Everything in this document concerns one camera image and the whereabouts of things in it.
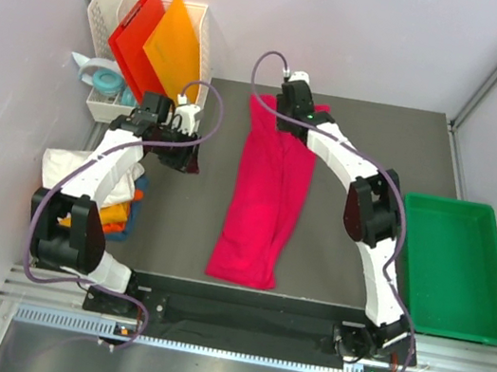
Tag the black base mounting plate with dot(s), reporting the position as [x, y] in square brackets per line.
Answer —
[254, 322]

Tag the red plastic folder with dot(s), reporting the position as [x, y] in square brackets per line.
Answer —
[127, 45]

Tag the teal white headphones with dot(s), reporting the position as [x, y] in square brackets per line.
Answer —
[105, 77]

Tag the blue folded t shirt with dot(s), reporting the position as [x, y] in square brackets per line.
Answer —
[142, 185]

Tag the green plastic tray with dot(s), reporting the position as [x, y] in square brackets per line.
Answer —
[449, 268]

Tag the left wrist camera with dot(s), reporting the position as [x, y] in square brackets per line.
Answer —
[187, 116]

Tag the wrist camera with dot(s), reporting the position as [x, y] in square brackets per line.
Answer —
[295, 76]
[187, 116]

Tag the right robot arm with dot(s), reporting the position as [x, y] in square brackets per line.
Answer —
[373, 215]

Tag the orange plastic folder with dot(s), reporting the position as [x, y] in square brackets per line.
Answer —
[173, 50]

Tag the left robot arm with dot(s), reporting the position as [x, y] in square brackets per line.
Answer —
[66, 227]

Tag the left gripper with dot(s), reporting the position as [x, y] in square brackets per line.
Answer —
[185, 161]

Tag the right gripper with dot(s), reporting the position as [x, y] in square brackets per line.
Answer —
[280, 125]

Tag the white folded t shirt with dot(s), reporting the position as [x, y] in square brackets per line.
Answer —
[58, 163]

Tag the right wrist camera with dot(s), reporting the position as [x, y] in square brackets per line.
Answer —
[295, 76]

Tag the magenta t shirt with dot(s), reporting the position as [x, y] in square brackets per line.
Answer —
[272, 183]

